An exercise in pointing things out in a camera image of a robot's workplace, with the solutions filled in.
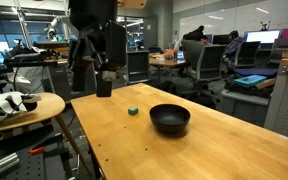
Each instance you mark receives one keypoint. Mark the grey office chair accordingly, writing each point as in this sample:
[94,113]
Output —
[206,70]

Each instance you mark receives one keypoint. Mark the teal flat box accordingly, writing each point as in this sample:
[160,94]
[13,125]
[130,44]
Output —
[250,80]

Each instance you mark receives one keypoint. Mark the lit computer monitor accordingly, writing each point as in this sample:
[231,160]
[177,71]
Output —
[268,36]

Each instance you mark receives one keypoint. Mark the grey low cabinet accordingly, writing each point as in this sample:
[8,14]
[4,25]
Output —
[249,108]

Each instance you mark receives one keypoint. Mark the orange box on desk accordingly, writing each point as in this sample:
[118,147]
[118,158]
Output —
[170,54]

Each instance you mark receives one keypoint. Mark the wooden office desk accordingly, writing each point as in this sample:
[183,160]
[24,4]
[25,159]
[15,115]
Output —
[160,62]

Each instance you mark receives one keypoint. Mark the silver aluminium extrusion bar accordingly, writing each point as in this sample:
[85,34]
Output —
[8,162]

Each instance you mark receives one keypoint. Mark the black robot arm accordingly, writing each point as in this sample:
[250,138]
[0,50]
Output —
[86,13]

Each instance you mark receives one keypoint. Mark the orange handled tool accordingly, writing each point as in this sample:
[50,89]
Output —
[36,151]

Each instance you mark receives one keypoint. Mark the black bowl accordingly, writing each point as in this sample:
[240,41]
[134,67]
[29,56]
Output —
[169,118]

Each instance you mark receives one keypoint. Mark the black perforated floor plate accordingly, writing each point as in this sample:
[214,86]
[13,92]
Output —
[43,166]

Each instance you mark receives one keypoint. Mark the round wooden side table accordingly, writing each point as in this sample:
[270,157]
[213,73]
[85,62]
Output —
[50,106]

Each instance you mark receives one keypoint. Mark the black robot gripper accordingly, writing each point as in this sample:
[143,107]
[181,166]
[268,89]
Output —
[105,46]

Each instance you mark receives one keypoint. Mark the black mesh office chair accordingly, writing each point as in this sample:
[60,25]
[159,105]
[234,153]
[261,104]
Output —
[245,56]

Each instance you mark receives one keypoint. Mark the small green block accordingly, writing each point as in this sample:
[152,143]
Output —
[133,110]

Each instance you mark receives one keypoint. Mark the seated person in hoodie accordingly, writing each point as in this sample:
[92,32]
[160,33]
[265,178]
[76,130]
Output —
[230,52]

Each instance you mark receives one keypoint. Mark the white cloth on side table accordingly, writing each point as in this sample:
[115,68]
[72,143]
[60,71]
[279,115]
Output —
[12,103]

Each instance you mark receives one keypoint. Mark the seated person in dark clothes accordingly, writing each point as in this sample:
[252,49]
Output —
[196,34]

